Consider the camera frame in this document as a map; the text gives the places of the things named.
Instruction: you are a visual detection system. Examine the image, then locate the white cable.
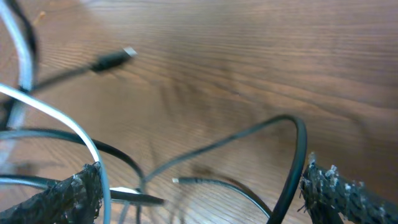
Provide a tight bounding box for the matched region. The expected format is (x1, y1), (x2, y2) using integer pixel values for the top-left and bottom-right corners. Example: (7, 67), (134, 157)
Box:
(0, 0), (141, 224)

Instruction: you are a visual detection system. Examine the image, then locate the black cable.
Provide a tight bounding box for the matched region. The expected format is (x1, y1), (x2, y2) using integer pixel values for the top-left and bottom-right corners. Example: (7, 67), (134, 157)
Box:
(0, 0), (308, 224)

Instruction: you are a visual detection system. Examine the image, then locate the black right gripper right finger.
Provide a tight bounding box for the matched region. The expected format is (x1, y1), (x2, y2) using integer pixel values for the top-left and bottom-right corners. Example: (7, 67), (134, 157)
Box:
(299, 153), (397, 224)

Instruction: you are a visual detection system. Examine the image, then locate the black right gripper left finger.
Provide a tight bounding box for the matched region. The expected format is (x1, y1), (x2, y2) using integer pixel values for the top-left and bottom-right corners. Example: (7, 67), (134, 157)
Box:
(1, 162), (103, 224)

